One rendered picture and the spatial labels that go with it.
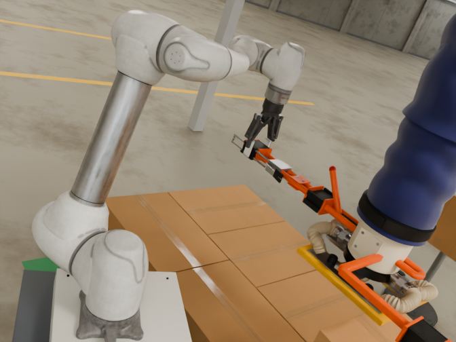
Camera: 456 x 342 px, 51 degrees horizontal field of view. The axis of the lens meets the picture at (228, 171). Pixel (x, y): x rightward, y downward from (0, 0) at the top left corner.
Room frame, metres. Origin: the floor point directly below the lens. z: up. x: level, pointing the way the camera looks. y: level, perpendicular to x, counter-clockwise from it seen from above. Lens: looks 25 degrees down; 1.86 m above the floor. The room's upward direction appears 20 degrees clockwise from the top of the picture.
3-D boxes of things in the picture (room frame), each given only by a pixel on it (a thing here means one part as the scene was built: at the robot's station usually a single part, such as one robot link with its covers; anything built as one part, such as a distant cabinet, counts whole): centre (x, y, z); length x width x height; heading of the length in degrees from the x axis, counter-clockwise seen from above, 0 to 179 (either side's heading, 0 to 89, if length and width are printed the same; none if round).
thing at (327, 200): (1.48, -0.33, 1.20); 0.10 x 0.08 x 0.06; 138
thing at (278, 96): (1.71, -0.07, 1.43); 0.09 x 0.09 x 0.06
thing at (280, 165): (1.63, -0.17, 1.19); 0.07 x 0.07 x 0.04; 48
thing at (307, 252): (1.24, -0.45, 1.09); 0.34 x 0.10 x 0.05; 48
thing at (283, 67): (1.72, -0.06, 1.54); 0.13 x 0.11 x 0.16; 64
